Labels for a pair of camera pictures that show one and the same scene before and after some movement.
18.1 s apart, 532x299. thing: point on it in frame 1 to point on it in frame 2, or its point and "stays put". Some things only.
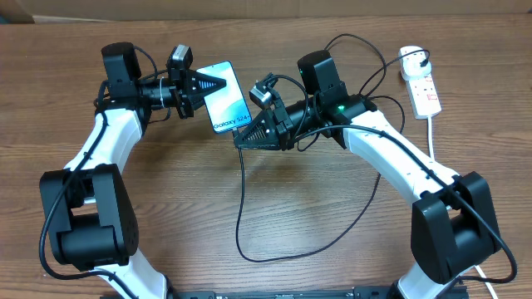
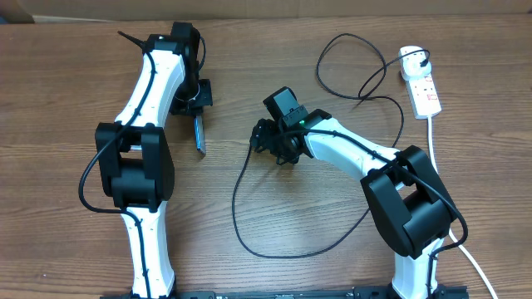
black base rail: [359, 292] stays put
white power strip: [423, 95] stays put
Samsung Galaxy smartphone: [227, 106] to [199, 132]
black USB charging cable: [364, 206] to [382, 70]
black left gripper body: [179, 82] stays put
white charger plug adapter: [411, 66] stays put
